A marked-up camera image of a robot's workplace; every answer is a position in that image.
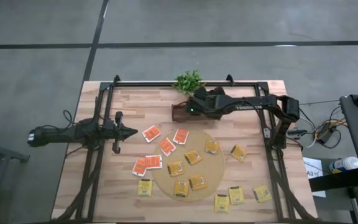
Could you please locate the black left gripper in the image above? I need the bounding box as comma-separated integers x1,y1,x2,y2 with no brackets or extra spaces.
112,111,139,154

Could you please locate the green potted plant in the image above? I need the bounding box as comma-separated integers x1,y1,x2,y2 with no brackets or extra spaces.
172,69,206,96

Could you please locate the brown wooden organizer box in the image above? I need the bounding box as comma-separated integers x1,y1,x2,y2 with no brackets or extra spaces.
170,103,224,123

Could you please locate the silver packet behind front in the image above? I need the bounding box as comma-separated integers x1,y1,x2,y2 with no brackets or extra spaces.
167,160,186,177

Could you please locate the round woven placemat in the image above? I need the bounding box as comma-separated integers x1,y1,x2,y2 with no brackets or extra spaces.
150,128,226,202

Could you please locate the white paper sheet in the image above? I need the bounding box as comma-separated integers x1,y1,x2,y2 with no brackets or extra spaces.
302,156,327,198

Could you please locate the black metal stand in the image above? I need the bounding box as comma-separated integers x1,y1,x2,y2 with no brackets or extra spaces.
0,123,30,224

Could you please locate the white blue wipes canister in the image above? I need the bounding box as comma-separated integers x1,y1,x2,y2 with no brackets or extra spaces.
328,156,358,174

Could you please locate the black shelf bar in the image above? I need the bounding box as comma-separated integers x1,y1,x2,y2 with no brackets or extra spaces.
308,167,358,193

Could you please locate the black metal table frame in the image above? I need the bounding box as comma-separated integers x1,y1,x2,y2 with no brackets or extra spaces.
53,74,315,224

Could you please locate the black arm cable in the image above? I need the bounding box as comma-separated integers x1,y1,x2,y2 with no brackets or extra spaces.
62,109,85,126

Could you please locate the black power box with cables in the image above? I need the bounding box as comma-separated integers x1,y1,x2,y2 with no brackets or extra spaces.
314,119,343,149

